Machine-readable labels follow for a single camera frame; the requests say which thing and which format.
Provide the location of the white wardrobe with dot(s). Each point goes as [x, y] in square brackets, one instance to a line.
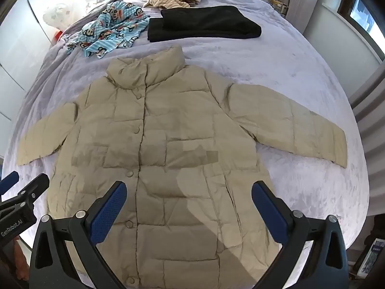
[18, 51]

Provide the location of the book with blue cover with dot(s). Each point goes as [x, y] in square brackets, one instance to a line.
[370, 256]

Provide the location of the beige puffer jacket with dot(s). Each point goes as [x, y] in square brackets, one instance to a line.
[180, 126]

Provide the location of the black folded garment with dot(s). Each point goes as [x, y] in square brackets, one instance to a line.
[204, 24]

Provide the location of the grey pleated curtain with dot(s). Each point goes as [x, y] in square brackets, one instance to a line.
[370, 126]

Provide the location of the person's left hand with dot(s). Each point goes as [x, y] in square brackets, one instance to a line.
[21, 257]

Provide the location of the small cardboard box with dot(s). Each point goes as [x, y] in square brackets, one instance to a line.
[279, 4]

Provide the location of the lilac plush blanket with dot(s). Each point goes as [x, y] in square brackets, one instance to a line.
[270, 66]

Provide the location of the blue monkey print pajamas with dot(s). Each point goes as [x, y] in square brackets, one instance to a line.
[111, 27]

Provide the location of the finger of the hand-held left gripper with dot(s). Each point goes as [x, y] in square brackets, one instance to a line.
[36, 186]
[9, 179]

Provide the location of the white plastic bag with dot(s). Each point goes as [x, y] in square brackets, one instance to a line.
[57, 15]

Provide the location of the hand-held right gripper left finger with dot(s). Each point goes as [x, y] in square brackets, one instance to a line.
[109, 213]

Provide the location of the dark framed window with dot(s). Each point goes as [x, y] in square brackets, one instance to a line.
[361, 12]

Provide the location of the small red box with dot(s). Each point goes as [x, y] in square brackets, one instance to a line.
[57, 36]

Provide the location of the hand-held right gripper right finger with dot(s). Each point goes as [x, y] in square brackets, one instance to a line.
[269, 210]

